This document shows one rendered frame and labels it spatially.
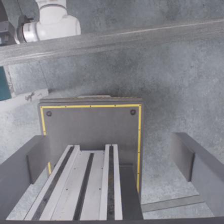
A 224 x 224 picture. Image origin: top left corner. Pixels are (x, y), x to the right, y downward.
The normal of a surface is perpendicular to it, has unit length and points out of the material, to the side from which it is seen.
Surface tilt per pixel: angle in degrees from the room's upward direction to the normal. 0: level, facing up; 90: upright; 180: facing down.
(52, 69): 0
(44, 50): 0
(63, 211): 90
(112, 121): 0
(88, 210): 90
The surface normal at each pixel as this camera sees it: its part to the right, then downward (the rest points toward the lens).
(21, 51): 0.00, 0.25
